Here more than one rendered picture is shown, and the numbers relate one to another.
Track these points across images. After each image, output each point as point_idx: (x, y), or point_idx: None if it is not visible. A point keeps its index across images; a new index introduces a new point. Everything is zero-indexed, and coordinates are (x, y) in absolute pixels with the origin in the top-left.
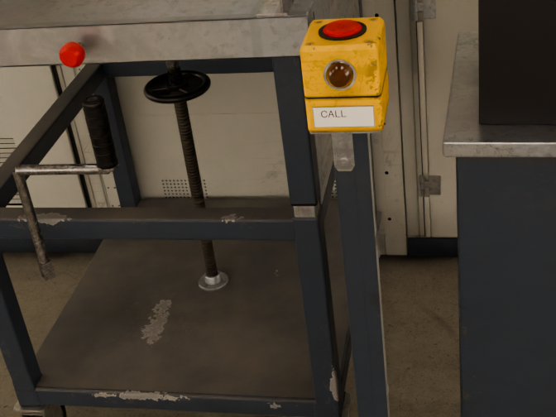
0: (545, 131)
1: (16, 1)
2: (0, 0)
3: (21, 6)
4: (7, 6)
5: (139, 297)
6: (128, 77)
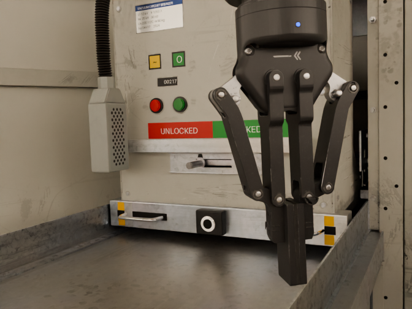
0: None
1: (30, 300)
2: (20, 296)
3: (26, 308)
4: (16, 305)
5: None
6: None
